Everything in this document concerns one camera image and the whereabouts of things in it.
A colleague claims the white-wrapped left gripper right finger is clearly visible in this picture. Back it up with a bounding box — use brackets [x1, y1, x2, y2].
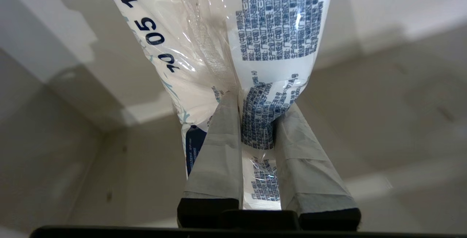
[274, 103, 362, 230]

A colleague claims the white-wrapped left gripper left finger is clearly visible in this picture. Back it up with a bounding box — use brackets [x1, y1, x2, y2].
[178, 91, 243, 227]

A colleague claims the glossy white drawer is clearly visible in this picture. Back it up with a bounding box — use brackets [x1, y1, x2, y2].
[0, 0, 467, 238]

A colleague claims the white tissue pack blue print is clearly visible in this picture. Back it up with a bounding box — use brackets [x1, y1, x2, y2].
[100, 0, 336, 211]

